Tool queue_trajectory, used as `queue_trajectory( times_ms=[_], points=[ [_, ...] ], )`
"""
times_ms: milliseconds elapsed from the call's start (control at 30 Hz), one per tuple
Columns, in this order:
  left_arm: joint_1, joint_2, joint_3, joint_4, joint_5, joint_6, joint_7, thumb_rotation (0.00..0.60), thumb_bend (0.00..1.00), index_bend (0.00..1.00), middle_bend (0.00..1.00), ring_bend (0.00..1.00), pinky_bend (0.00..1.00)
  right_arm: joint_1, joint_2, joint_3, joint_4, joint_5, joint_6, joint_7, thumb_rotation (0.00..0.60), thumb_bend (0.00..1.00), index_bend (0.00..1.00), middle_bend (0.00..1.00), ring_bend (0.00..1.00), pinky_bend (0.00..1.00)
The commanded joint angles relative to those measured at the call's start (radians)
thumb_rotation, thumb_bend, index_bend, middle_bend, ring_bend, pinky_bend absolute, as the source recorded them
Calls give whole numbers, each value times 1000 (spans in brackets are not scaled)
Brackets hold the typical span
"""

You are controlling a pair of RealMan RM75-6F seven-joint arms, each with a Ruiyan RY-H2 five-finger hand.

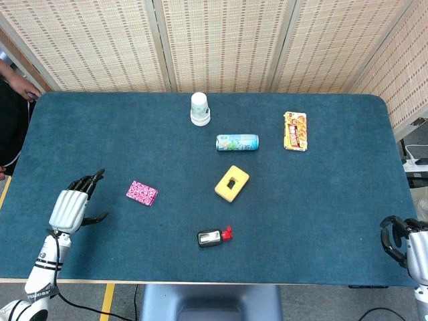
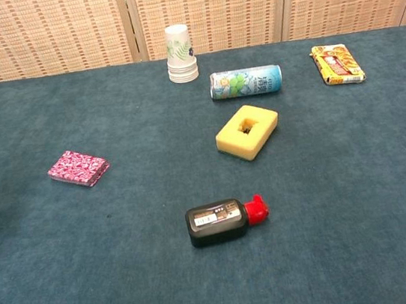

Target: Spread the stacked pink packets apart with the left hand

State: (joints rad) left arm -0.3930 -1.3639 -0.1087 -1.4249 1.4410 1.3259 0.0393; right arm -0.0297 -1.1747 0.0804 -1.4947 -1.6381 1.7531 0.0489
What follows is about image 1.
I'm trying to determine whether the light blue drink can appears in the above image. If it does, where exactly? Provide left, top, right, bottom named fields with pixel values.
left=215, top=134, right=261, bottom=152

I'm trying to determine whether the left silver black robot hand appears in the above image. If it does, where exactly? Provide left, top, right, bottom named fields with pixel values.
left=48, top=169, right=109, bottom=235

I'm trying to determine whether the yellow sponge block with hole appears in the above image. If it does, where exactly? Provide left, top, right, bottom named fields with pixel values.
left=214, top=165, right=250, bottom=203

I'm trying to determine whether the black floor cable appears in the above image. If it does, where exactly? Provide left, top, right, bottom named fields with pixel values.
left=358, top=306, right=417, bottom=321

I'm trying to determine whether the bystander black clothed torso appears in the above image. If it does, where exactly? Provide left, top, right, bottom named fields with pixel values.
left=0, top=80, right=31, bottom=175

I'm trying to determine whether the white paper cup stack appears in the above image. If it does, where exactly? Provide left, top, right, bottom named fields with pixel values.
left=190, top=92, right=211, bottom=127

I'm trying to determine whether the thin white cord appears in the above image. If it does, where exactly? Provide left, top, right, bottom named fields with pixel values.
left=2, top=99, right=35, bottom=168

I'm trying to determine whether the black bottle with red cap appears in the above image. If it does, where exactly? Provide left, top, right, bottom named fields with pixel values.
left=197, top=225, right=233, bottom=248

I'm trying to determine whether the white power strip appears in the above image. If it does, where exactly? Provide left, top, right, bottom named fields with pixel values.
left=402, top=156, right=428, bottom=173

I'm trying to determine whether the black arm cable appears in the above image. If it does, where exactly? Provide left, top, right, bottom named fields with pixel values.
left=45, top=228, right=135, bottom=321

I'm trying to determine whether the yellow snack package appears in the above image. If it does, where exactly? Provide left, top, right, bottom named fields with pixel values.
left=283, top=111, right=309, bottom=152

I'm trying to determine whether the pink patterned packet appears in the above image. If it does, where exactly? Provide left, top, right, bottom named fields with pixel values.
left=126, top=180, right=159, bottom=207

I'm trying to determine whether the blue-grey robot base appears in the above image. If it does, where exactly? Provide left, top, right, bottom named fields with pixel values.
left=140, top=284, right=284, bottom=321

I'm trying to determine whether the bamboo folding screen panel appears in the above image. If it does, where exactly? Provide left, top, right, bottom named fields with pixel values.
left=153, top=0, right=297, bottom=94
left=350, top=0, right=428, bottom=141
left=0, top=0, right=173, bottom=94
left=270, top=0, right=419, bottom=94

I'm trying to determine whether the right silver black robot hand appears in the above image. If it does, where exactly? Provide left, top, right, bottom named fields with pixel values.
left=380, top=215, right=428, bottom=282

